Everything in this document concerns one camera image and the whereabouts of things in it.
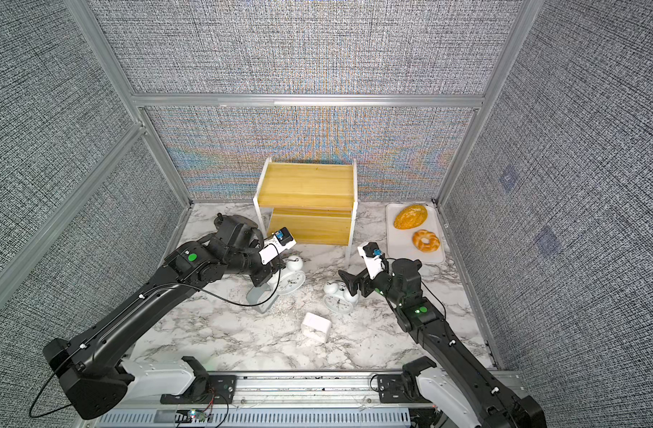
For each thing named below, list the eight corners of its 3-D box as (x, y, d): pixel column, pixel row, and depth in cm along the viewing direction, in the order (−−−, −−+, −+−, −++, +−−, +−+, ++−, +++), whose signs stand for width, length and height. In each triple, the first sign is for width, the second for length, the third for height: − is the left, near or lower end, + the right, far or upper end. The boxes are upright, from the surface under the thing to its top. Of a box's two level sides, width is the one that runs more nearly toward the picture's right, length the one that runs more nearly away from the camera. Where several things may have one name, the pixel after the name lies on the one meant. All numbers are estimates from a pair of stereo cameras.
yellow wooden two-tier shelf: (272, 270, 100) (252, 205, 73) (278, 228, 113) (263, 160, 86) (351, 269, 100) (360, 204, 73) (348, 228, 113) (355, 159, 86)
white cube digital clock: (302, 334, 85) (300, 325, 79) (307, 321, 88) (306, 312, 82) (327, 343, 84) (327, 334, 77) (331, 330, 86) (332, 321, 80)
